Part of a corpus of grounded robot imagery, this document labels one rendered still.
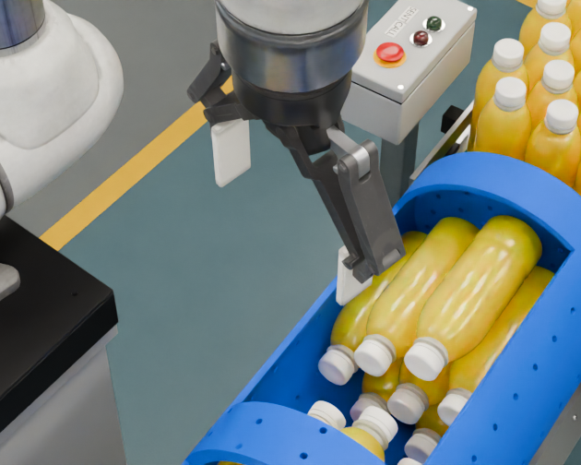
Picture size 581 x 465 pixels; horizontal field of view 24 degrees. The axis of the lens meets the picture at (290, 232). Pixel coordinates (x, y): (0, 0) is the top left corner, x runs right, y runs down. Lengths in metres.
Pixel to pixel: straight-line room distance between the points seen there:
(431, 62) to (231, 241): 1.29
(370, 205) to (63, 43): 0.66
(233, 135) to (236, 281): 1.95
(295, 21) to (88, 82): 0.78
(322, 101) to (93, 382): 0.96
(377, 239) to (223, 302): 2.03
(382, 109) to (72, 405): 0.55
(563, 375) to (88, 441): 0.67
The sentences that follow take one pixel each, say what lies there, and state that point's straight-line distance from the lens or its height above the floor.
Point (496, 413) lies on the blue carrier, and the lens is 1.34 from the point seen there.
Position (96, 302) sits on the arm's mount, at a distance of 1.57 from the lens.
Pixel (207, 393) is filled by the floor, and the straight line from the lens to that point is 2.76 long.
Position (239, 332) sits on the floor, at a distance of 2.84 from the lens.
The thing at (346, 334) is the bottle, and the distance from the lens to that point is 1.50.
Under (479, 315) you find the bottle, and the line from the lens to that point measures 1.40.
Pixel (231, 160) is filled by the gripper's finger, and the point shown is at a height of 1.58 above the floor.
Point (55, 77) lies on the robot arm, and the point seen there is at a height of 1.33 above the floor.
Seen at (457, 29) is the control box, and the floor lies 1.10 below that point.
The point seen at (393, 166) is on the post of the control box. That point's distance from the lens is 1.97.
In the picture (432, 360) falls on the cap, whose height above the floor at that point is 1.18.
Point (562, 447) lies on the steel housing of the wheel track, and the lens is 1.71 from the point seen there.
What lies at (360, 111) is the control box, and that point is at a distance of 1.81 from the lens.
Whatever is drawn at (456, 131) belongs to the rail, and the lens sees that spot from 1.87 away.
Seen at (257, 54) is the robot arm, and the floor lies 1.79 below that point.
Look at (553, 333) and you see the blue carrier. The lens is 1.41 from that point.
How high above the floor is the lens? 2.31
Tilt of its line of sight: 50 degrees down
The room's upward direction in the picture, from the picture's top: straight up
